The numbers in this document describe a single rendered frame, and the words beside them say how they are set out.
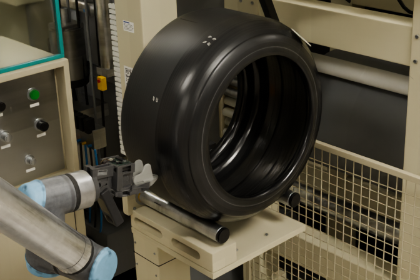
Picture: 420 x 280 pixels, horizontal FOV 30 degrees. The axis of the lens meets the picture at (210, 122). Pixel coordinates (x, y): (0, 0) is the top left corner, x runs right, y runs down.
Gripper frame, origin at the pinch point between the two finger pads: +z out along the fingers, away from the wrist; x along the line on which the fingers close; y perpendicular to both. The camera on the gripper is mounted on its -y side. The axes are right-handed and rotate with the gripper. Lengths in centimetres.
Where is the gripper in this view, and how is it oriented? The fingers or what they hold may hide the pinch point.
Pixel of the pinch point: (153, 179)
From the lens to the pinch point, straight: 199.0
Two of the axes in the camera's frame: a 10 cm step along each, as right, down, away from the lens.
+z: 7.4, -1.5, 6.6
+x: -6.7, -2.5, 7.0
